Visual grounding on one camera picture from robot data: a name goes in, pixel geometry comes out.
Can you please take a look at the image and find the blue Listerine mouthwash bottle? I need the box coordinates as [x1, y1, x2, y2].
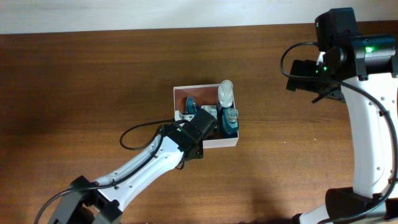
[221, 108, 239, 138]

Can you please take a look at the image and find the white square cardboard box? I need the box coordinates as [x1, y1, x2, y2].
[173, 84, 239, 149]

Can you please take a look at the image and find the blue white toothbrush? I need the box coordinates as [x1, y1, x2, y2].
[185, 96, 195, 114]

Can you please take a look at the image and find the right black cable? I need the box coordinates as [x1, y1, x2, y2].
[280, 41, 398, 224]

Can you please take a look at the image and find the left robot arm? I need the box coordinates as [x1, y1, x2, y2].
[46, 109, 217, 223]

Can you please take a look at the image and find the black cable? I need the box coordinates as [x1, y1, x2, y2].
[280, 41, 398, 224]
[33, 118, 181, 224]

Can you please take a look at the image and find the green white toothpaste tube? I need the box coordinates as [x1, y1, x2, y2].
[191, 103, 199, 116]

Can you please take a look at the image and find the left black cable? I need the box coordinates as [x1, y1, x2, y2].
[33, 118, 181, 224]

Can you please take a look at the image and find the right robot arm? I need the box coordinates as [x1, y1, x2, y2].
[286, 7, 397, 223]

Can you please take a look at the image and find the dark purple pump bottle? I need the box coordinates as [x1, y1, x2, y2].
[217, 80, 234, 111]

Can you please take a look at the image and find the green white soap packet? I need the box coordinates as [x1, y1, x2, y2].
[201, 105, 218, 118]

